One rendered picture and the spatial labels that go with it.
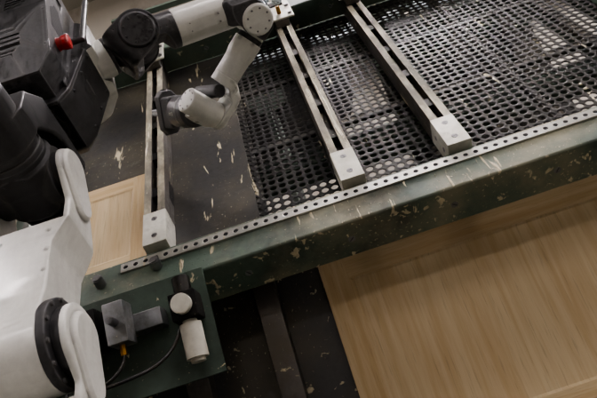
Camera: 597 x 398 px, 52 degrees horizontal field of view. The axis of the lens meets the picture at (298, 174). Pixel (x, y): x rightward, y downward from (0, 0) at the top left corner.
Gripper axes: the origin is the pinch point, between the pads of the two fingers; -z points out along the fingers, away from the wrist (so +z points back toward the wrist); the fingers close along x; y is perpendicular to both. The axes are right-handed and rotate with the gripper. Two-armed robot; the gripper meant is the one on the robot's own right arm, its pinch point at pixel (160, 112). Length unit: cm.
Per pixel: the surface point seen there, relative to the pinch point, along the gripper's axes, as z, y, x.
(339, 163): 46, -22, -18
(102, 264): 5.9, 27.3, -34.8
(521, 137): 81, -50, -16
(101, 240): -2.6, 22.8, -30.9
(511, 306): 78, -44, -58
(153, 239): 19.7, 19.1, -28.8
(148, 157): -9.9, 0.9, -13.0
